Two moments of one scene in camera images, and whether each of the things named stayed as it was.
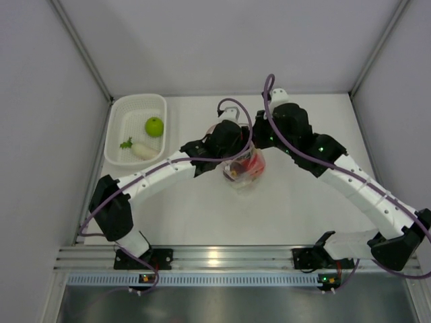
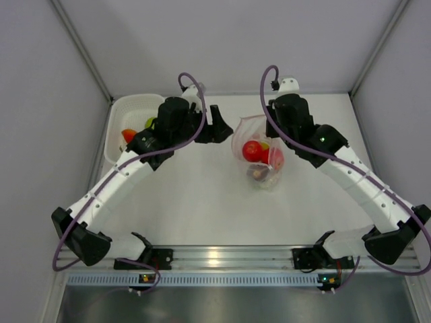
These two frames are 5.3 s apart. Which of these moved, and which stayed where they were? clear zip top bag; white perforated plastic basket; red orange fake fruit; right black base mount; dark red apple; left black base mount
Moved: red orange fake fruit; dark red apple; clear zip top bag
Stayed: right black base mount; left black base mount; white perforated plastic basket
